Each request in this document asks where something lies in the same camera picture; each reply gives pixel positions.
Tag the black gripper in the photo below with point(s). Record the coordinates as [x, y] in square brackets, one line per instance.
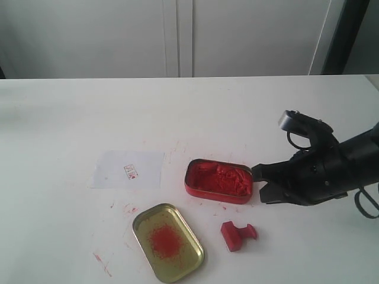
[307, 179]

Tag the red plastic stamp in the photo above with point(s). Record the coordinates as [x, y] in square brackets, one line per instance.
[235, 236]

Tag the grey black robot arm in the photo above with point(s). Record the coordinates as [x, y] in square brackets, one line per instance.
[361, 154]

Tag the red ink pad tin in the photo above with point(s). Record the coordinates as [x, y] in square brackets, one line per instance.
[219, 181]

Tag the gold tin lid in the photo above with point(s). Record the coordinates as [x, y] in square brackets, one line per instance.
[168, 243]

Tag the white paper sheet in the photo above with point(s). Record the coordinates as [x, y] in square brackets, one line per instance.
[135, 170]

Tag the white cabinet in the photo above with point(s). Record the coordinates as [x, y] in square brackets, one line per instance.
[156, 39]

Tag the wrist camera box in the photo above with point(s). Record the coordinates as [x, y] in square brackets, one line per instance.
[316, 131]

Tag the dark vertical post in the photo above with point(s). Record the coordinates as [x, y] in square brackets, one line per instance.
[347, 28]

